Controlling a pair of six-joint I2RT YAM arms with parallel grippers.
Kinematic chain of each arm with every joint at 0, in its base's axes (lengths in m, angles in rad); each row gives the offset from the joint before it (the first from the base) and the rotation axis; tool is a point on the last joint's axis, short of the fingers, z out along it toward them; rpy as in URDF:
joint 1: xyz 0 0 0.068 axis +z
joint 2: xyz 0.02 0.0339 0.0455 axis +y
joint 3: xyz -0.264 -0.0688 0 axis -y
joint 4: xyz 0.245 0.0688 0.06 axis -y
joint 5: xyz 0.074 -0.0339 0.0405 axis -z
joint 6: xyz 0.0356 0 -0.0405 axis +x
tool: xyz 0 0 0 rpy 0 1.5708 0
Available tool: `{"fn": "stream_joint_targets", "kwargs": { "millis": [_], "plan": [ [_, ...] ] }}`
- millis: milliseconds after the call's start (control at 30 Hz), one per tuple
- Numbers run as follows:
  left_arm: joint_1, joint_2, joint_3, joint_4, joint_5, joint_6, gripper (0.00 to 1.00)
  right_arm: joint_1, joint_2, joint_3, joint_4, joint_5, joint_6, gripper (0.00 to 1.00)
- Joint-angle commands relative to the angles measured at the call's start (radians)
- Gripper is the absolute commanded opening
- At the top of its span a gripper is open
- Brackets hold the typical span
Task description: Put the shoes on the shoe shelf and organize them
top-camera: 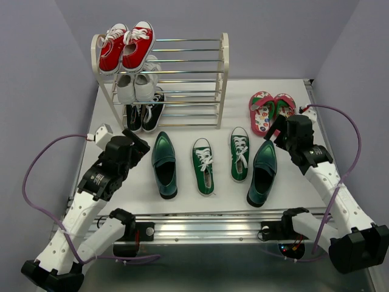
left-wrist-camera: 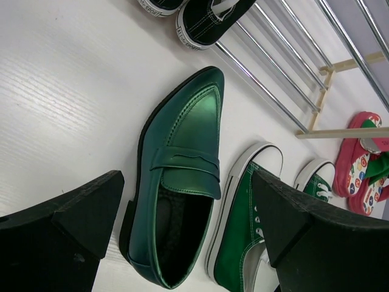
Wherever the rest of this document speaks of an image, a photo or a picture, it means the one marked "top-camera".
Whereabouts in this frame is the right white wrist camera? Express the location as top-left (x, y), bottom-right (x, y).
top-left (298, 105), bottom-right (317, 124)

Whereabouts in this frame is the left red canvas sneaker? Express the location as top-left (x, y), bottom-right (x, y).
top-left (98, 23), bottom-right (128, 75)

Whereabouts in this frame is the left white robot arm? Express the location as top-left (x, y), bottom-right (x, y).
top-left (21, 125), bottom-right (150, 291)

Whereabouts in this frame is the green canvas sneaker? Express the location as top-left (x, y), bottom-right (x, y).
top-left (191, 137), bottom-right (215, 196)
top-left (229, 127), bottom-right (250, 183)

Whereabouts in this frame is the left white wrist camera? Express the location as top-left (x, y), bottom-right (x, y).
top-left (86, 123), bottom-right (114, 150)

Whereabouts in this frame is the right black canvas sneaker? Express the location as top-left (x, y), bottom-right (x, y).
top-left (142, 93), bottom-right (166, 133)

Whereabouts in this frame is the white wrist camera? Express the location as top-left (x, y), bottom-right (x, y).
top-left (86, 123), bottom-right (114, 150)
top-left (298, 105), bottom-right (317, 124)

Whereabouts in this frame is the aluminium mounting rail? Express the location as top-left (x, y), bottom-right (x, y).
top-left (50, 208), bottom-right (338, 247)

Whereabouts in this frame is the dark green loafer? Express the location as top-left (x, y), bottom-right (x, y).
top-left (247, 141), bottom-right (277, 207)
top-left (151, 131), bottom-right (177, 200)

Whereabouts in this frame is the left white leather sneaker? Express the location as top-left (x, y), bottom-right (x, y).
top-left (117, 75), bottom-right (136, 105)

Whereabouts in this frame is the black canvas sneaker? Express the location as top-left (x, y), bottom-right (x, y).
top-left (142, 93), bottom-right (166, 133)
top-left (126, 105), bottom-right (142, 133)

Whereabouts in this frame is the cream metal shoe shelf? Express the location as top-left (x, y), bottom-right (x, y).
top-left (91, 33), bottom-right (230, 129)

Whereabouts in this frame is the pink flip flop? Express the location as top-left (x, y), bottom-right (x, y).
top-left (274, 93), bottom-right (296, 117)
top-left (249, 91), bottom-right (275, 137)

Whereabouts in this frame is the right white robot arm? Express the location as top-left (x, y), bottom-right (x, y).
top-left (263, 115), bottom-right (388, 274)

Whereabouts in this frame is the left black canvas sneaker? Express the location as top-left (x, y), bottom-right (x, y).
top-left (126, 105), bottom-right (142, 133)

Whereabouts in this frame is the red canvas sneaker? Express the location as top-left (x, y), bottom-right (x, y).
top-left (122, 21), bottom-right (155, 72)
top-left (98, 23), bottom-right (128, 75)

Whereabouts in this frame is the white leather sneaker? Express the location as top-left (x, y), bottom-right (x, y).
top-left (117, 75), bottom-right (136, 105)
top-left (134, 55), bottom-right (161, 102)

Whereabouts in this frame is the right white leather sneaker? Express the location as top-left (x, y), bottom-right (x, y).
top-left (134, 55), bottom-right (161, 102)

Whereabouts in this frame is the right red canvas sneaker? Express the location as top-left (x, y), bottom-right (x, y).
top-left (122, 21), bottom-right (155, 72)

